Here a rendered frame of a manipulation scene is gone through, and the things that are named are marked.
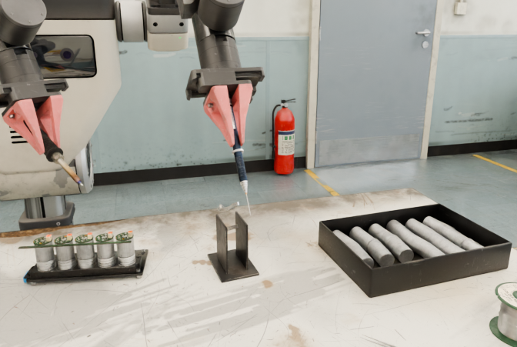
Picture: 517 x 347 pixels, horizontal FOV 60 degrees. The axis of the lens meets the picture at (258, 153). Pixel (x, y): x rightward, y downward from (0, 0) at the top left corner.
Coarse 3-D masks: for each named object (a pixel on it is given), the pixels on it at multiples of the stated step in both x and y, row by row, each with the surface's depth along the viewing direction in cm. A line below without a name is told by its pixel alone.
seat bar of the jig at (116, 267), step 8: (136, 256) 67; (56, 264) 65; (96, 264) 65; (136, 264) 65; (32, 272) 63; (40, 272) 63; (48, 272) 63; (56, 272) 63; (64, 272) 64; (72, 272) 64; (80, 272) 64; (88, 272) 64; (96, 272) 64; (104, 272) 64; (112, 272) 64; (120, 272) 65; (128, 272) 65
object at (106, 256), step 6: (96, 246) 64; (102, 246) 63; (108, 246) 64; (114, 246) 65; (102, 252) 64; (108, 252) 64; (114, 252) 65; (102, 258) 64; (108, 258) 64; (114, 258) 65; (102, 264) 64; (108, 264) 64; (114, 264) 65
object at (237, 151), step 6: (234, 120) 61; (234, 126) 61; (234, 132) 61; (234, 150) 60; (240, 150) 60; (240, 156) 60; (240, 162) 59; (240, 168) 59; (240, 174) 59; (240, 180) 59; (246, 180) 59
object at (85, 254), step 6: (78, 246) 63; (84, 246) 63; (90, 246) 64; (78, 252) 63; (84, 252) 63; (90, 252) 64; (78, 258) 64; (84, 258) 64; (90, 258) 64; (78, 264) 64; (84, 264) 64; (90, 264) 64
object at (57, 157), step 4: (56, 152) 65; (52, 156) 65; (56, 156) 65; (60, 156) 65; (56, 160) 65; (60, 160) 65; (60, 164) 65; (64, 164) 64; (64, 168) 64; (68, 168) 64; (68, 172) 64; (72, 172) 64; (72, 176) 63; (76, 176) 63; (76, 180) 63; (80, 180) 63
